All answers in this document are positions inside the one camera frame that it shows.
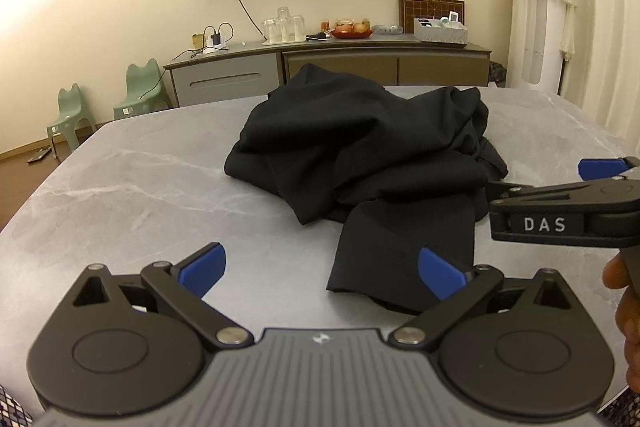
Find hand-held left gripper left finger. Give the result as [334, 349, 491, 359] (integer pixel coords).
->
[70, 242, 256, 353]

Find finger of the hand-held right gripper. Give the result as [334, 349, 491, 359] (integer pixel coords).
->
[577, 155, 640, 181]
[486, 176, 626, 205]

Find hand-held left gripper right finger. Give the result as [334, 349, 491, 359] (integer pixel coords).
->
[389, 247, 573, 353]

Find black garment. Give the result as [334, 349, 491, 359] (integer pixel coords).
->
[223, 63, 509, 314]

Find person's right hand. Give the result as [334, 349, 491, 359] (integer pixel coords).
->
[602, 252, 640, 390]

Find dark bag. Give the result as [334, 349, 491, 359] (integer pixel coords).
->
[488, 61, 509, 88]

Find white curtain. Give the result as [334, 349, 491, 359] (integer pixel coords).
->
[507, 0, 640, 148]

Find grey storage box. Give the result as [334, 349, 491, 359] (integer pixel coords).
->
[414, 18, 469, 46]

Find green plastic chair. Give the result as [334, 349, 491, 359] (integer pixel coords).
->
[46, 83, 98, 152]
[113, 59, 173, 118]

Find grey brown sideboard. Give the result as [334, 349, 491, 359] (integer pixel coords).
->
[164, 34, 493, 108]

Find wooden chessboard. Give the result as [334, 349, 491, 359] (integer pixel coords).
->
[398, 0, 466, 36]

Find red fruit bowl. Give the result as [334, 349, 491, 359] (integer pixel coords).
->
[331, 19, 374, 40]

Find person's patterned clothing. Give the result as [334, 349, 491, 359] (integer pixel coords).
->
[0, 383, 34, 427]

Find tray of glass cups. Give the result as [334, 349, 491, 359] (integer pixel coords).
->
[261, 7, 307, 46]

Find black charger cable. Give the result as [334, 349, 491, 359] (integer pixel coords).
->
[172, 22, 236, 60]

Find black wall cable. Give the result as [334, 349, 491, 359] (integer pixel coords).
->
[230, 0, 267, 42]

